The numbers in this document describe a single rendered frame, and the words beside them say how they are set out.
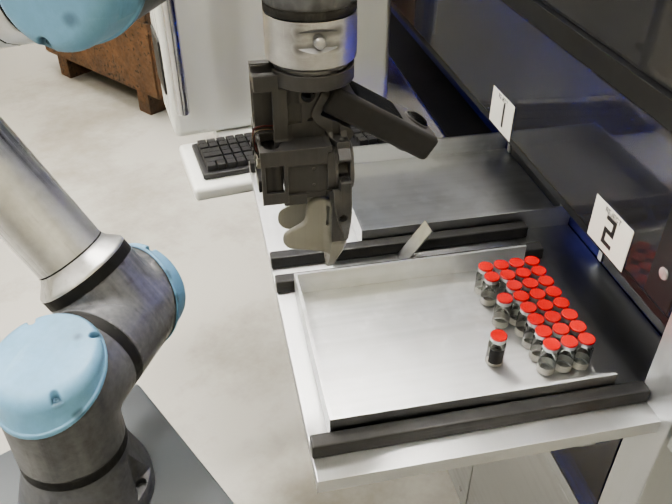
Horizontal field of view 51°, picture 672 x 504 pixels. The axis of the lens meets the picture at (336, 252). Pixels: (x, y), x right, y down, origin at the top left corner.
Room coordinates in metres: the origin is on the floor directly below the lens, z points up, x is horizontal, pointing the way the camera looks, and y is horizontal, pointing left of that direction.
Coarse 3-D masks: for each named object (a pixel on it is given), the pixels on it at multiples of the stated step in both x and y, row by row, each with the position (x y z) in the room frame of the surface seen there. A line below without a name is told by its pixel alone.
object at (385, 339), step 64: (448, 256) 0.79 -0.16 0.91; (512, 256) 0.81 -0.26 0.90; (320, 320) 0.69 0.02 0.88; (384, 320) 0.69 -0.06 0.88; (448, 320) 0.69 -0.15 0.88; (320, 384) 0.55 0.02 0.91; (384, 384) 0.58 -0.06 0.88; (448, 384) 0.58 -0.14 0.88; (512, 384) 0.58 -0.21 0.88; (576, 384) 0.55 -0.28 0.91
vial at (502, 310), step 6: (498, 294) 0.69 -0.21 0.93; (504, 294) 0.69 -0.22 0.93; (498, 300) 0.68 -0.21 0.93; (504, 300) 0.68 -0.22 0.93; (510, 300) 0.68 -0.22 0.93; (498, 306) 0.68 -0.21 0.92; (504, 306) 0.67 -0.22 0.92; (510, 306) 0.68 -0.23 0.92; (498, 312) 0.68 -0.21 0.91; (504, 312) 0.67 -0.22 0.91; (510, 312) 0.68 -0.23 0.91; (492, 318) 0.69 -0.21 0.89; (498, 318) 0.68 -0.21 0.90; (504, 318) 0.67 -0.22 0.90; (498, 324) 0.68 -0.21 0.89; (504, 324) 0.67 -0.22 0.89
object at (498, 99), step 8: (496, 88) 1.06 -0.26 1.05; (496, 96) 1.06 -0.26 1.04; (504, 96) 1.03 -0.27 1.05; (496, 104) 1.05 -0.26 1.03; (512, 104) 1.00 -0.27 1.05; (496, 112) 1.05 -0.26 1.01; (504, 112) 1.02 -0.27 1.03; (512, 112) 0.99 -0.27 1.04; (496, 120) 1.04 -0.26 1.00; (504, 120) 1.02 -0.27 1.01; (512, 120) 0.99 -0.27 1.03; (504, 128) 1.01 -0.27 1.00; (504, 136) 1.01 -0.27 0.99
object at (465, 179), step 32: (384, 160) 1.12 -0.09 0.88; (416, 160) 1.12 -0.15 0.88; (448, 160) 1.12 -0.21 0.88; (480, 160) 1.12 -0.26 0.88; (512, 160) 1.12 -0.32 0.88; (352, 192) 1.01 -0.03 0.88; (384, 192) 1.01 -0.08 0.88; (416, 192) 1.01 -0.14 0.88; (448, 192) 1.01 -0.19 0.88; (480, 192) 1.01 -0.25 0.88; (512, 192) 1.01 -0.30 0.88; (352, 224) 0.91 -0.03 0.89; (384, 224) 0.92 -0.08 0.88; (416, 224) 0.87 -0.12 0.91; (448, 224) 0.88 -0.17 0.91; (480, 224) 0.89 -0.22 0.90; (544, 224) 0.91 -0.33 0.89
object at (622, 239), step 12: (600, 204) 0.73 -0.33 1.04; (600, 216) 0.72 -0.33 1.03; (612, 216) 0.70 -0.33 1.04; (588, 228) 0.74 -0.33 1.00; (600, 228) 0.72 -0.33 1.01; (612, 228) 0.69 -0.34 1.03; (624, 228) 0.67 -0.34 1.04; (612, 240) 0.69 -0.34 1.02; (624, 240) 0.67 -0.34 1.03; (612, 252) 0.68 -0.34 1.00; (624, 252) 0.66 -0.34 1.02
